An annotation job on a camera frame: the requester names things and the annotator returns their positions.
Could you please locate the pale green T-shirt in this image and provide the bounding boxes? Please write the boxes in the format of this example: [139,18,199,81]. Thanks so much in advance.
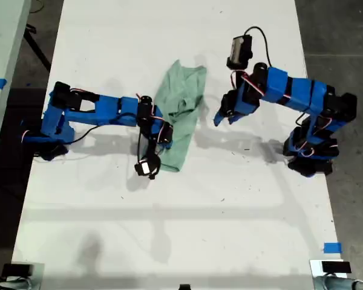
[149,59,208,174]

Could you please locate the black stand leg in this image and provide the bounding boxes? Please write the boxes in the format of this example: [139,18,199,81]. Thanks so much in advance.
[23,25,53,73]

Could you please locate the blue tape strip on table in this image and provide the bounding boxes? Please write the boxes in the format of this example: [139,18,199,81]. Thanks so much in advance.
[323,242,343,254]

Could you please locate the shiny metal plate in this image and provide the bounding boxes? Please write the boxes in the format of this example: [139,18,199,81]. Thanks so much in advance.
[10,262,46,290]
[309,259,349,279]

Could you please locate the small black box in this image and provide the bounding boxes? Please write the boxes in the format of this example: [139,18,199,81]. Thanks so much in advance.
[2,263,34,276]
[321,261,352,274]

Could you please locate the pale side bench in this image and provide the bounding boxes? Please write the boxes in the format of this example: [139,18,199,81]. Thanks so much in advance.
[0,0,33,179]

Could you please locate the grey blue object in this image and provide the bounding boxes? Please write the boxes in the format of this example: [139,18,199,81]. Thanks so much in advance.
[313,274,363,290]
[0,277,31,290]

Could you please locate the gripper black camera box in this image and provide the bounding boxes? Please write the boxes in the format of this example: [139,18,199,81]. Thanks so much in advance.
[134,155,162,181]
[226,34,255,71]

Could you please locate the camera black cable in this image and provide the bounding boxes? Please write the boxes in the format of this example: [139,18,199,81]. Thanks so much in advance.
[244,26,273,68]
[68,124,143,164]

